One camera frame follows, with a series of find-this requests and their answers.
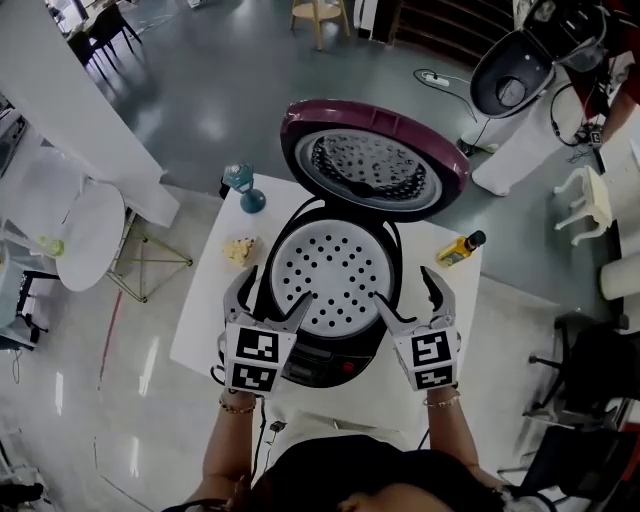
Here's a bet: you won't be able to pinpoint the yellow oil bottle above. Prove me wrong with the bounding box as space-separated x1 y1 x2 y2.
435 229 487 269

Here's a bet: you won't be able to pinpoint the person's dark top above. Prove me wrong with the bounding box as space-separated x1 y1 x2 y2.
249 434 506 512

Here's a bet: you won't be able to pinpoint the white round side table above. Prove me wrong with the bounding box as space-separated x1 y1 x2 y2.
54 182 194 304

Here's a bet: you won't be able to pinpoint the white ornate stool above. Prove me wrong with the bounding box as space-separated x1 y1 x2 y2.
552 164 614 246

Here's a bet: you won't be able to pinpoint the black frame chair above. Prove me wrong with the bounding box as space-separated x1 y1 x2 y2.
14 269 61 346

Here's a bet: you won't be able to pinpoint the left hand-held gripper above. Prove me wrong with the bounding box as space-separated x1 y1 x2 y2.
215 264 314 396

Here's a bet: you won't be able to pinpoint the white column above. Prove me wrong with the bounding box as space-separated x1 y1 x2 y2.
0 0 181 229

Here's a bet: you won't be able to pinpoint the beaded gold bracelet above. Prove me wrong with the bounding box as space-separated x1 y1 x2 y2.
218 397 257 415

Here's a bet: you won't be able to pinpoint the pale teal storage box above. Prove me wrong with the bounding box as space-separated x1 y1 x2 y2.
0 259 26 331

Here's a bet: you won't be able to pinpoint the person's light trousers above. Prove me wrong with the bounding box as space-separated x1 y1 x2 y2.
269 409 431 451

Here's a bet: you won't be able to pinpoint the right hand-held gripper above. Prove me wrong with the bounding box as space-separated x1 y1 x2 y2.
372 265 462 394

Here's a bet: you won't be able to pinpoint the maroon rice cooker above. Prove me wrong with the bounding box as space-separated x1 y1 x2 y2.
257 98 471 389

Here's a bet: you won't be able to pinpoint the teal lantern lamp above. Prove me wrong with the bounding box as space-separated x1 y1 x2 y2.
222 163 267 215

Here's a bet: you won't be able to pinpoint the white console table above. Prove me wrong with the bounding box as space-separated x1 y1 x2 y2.
597 134 640 301

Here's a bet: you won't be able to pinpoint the thin gold bracelet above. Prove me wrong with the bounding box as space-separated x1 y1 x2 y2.
423 389 461 409

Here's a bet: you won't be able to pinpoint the person's left forearm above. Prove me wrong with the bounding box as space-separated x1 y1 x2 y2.
187 392 261 506

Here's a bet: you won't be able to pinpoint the person's right forearm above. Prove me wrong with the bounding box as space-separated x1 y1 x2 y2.
423 389 496 484

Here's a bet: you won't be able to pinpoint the white steamer tray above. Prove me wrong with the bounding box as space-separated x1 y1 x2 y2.
273 219 394 340

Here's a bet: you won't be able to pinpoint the yellow popcorn pile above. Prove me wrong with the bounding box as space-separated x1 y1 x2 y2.
222 235 261 265

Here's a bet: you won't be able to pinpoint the black dining chair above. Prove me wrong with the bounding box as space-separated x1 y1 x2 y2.
94 4 144 46
67 24 116 81

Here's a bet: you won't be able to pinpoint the wooden stool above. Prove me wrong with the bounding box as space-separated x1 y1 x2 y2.
289 0 351 51

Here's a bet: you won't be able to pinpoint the person's face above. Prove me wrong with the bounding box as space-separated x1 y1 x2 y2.
334 482 401 512

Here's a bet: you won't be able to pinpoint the black office chair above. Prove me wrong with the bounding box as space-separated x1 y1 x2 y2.
522 312 640 426
499 424 640 501

